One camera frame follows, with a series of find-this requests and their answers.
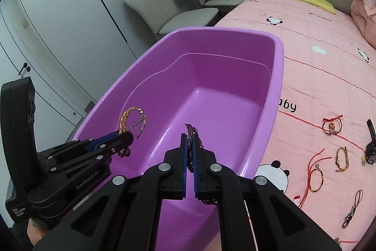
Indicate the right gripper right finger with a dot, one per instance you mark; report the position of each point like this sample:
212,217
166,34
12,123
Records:
205,186

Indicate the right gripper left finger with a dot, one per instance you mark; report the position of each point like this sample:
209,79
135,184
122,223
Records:
175,181

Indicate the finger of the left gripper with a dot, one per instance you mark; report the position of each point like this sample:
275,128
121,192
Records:
104,139
120,145

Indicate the brown cord flower pendant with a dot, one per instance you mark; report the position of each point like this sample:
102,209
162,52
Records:
191,130

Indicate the yellow flower hair clip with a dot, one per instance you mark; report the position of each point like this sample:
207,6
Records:
363,161

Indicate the black wrist watch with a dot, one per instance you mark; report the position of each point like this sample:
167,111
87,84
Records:
370,152

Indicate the person's left hand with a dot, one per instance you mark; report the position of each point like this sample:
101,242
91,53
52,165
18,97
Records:
35,233

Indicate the purple plastic basin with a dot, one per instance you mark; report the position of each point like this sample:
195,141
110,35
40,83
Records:
225,82

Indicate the pink bed sheet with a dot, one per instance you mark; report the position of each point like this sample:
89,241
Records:
320,132

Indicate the white wardrobe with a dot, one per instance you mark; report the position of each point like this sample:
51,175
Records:
73,50

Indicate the beige near chair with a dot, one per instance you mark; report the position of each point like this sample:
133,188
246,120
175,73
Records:
164,16

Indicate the yellow small pillow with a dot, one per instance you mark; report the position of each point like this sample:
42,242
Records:
323,4

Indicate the pink folded quilt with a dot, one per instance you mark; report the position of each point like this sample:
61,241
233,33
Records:
363,14

